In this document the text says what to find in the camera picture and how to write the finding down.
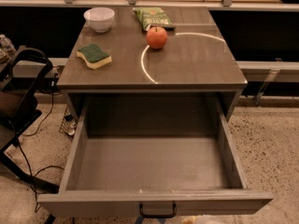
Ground red apple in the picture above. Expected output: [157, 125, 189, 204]
[146, 26, 168, 49]

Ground open grey top drawer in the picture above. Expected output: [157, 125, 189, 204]
[38, 94, 272, 217]

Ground black drawer handle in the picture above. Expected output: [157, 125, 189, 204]
[139, 202, 177, 218]

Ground grey wooden cabinet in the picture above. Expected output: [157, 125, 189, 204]
[58, 7, 247, 117]

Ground black cart frame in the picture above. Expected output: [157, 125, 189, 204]
[0, 46, 59, 193]

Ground green yellow sponge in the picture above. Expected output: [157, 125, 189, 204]
[77, 44, 112, 69]

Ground green chip bag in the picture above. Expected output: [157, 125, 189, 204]
[133, 7, 175, 31]

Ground white bowl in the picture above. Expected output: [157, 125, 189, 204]
[83, 7, 115, 33]

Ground wire mesh basket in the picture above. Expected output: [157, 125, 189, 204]
[59, 107, 77, 138]

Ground black floor cable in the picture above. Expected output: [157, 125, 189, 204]
[6, 75, 65, 213]

